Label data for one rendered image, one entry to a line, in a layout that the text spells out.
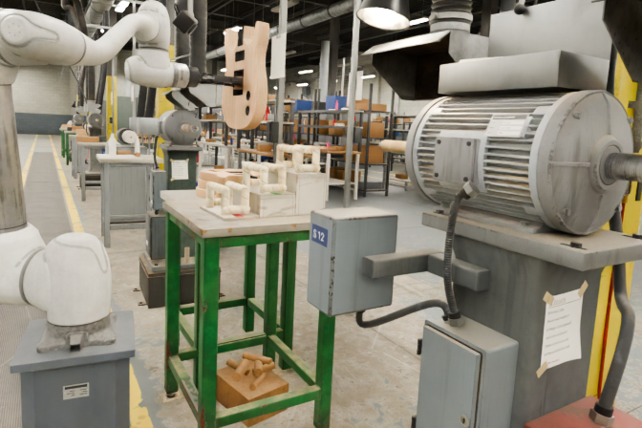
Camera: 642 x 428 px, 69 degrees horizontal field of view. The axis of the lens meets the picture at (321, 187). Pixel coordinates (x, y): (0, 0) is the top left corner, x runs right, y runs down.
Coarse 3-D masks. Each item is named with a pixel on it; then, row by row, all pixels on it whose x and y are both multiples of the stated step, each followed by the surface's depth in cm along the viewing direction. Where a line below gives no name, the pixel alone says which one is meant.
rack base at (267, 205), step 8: (256, 192) 187; (288, 192) 192; (240, 200) 197; (256, 200) 184; (264, 200) 182; (272, 200) 184; (280, 200) 186; (288, 200) 188; (256, 208) 184; (264, 208) 182; (272, 208) 185; (280, 208) 186; (288, 208) 188; (264, 216) 183; (272, 216) 185; (280, 216) 187
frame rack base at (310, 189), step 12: (288, 168) 212; (276, 180) 203; (288, 180) 195; (300, 180) 190; (312, 180) 193; (324, 180) 196; (300, 192) 191; (312, 192) 194; (324, 192) 197; (300, 204) 191; (312, 204) 195; (324, 204) 198
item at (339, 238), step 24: (312, 216) 96; (336, 216) 91; (360, 216) 92; (384, 216) 95; (312, 240) 96; (336, 240) 90; (360, 240) 93; (384, 240) 96; (312, 264) 96; (336, 264) 91; (360, 264) 94; (312, 288) 97; (336, 288) 91; (360, 288) 94; (384, 288) 98; (336, 312) 92; (360, 312) 100; (408, 312) 94
